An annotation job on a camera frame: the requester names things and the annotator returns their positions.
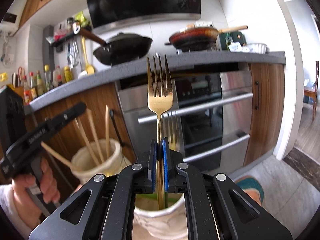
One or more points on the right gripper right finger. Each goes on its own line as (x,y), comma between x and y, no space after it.
(215,206)

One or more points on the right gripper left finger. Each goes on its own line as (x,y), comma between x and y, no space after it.
(104,207)

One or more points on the gold fork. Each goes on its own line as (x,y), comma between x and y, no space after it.
(160,100)

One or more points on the left hand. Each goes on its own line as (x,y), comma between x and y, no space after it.
(26,193)

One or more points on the quilted horse print cloth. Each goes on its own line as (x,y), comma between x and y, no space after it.
(252,187)

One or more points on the white ceramic utensil holder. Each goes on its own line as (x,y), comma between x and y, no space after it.
(109,210)

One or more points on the wooden cabinet door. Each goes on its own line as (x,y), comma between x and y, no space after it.
(268,87)
(69,140)

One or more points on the wooden chopstick in holder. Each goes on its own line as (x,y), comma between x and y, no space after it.
(107,131)

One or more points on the stainless steel oven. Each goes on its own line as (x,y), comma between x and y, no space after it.
(208,123)

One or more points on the yellow spatula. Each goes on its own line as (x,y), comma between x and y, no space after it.
(88,67)

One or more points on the right wooden cabinet door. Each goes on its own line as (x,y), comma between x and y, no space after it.
(268,87)

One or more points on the black wok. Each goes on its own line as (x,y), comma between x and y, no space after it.
(123,47)

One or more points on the wooden chair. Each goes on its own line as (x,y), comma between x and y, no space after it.
(312,92)

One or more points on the black range hood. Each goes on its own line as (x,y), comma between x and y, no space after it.
(142,0)

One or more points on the brown frying pan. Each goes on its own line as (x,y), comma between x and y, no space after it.
(198,38)

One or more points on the green kettle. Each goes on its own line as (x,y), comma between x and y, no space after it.
(225,39)

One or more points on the black cabinet handle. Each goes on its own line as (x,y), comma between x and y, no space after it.
(111,112)

